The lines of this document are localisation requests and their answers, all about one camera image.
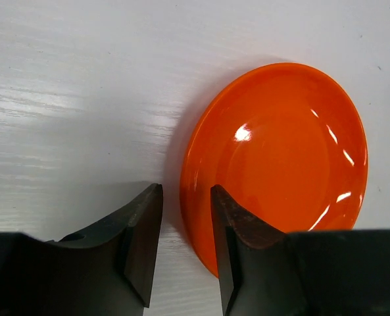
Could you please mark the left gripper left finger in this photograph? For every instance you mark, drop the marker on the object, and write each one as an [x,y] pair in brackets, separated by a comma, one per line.
[106,268]

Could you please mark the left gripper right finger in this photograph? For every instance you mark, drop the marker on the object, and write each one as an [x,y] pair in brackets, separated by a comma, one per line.
[264,271]

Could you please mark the orange plate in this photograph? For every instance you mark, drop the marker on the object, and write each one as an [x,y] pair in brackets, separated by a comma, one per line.
[287,143]

